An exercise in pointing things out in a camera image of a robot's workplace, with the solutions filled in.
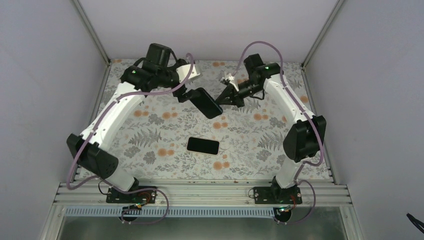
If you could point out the grey slotted cable duct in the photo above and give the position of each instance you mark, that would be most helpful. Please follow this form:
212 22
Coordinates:
172 212

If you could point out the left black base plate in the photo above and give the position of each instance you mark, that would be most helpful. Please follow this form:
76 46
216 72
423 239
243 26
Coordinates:
147 196

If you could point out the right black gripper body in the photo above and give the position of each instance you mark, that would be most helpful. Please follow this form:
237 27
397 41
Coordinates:
256 88

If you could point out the floral patterned table mat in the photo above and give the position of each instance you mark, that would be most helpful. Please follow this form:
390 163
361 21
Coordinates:
151 143

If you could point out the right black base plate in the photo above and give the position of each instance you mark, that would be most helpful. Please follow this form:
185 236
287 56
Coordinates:
267 195

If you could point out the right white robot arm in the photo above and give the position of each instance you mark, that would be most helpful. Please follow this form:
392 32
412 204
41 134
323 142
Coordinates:
304 142

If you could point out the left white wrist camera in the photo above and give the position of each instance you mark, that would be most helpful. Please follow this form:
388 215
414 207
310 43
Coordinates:
187 70

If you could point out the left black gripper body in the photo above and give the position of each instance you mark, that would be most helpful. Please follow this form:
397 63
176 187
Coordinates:
177 93

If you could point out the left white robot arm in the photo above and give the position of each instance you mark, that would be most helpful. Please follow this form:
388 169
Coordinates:
150 75

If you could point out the black object at edge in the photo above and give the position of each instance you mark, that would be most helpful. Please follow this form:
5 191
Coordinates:
416 222

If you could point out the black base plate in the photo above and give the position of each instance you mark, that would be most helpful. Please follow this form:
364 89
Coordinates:
147 196
267 195

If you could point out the phone with pink case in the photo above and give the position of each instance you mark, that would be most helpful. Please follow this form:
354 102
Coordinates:
203 146

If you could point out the black phone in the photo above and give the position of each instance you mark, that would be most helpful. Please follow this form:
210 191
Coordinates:
203 101

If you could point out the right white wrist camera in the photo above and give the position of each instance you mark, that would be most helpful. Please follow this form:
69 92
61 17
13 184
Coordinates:
227 78

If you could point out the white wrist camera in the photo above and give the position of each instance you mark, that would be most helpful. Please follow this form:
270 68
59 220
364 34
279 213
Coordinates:
227 78
187 70

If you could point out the aluminium rail frame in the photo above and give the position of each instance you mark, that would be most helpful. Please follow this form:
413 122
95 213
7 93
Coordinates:
207 193

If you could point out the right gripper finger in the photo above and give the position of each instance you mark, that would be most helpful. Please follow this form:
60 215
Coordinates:
237 101
226 96

